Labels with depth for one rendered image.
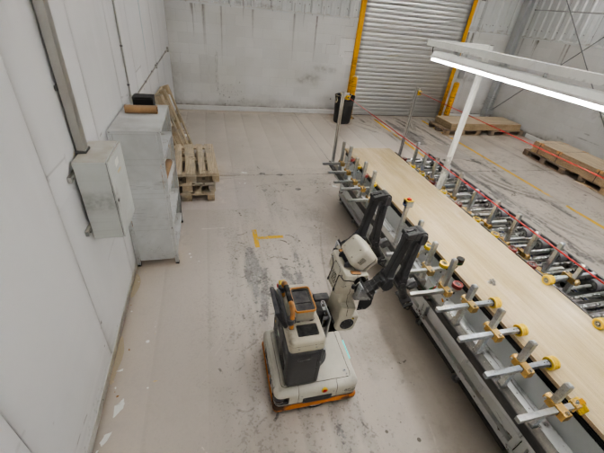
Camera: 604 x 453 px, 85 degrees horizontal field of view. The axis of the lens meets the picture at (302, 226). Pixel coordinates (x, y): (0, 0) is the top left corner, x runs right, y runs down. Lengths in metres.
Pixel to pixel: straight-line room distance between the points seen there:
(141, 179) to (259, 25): 6.73
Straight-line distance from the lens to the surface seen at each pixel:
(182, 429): 2.94
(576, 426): 2.72
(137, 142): 3.42
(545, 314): 3.10
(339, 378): 2.80
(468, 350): 2.80
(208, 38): 9.55
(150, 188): 3.60
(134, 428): 3.03
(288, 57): 9.80
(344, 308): 2.40
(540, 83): 2.71
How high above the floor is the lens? 2.62
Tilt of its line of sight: 34 degrees down
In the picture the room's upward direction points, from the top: 7 degrees clockwise
